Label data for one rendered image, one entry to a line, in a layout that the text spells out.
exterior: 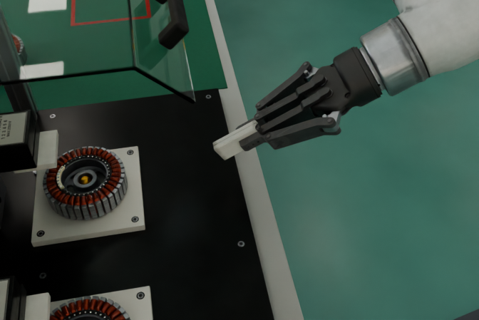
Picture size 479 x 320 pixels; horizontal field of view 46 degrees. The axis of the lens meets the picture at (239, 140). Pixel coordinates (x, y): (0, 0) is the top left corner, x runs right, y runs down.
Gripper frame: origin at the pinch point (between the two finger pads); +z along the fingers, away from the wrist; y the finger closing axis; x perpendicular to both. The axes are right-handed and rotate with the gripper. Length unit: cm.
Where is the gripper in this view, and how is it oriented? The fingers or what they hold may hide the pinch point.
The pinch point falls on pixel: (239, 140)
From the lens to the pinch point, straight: 78.5
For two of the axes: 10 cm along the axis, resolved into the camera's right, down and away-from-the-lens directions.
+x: -4.9, -5.3, -6.9
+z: -8.5, 4.6, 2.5
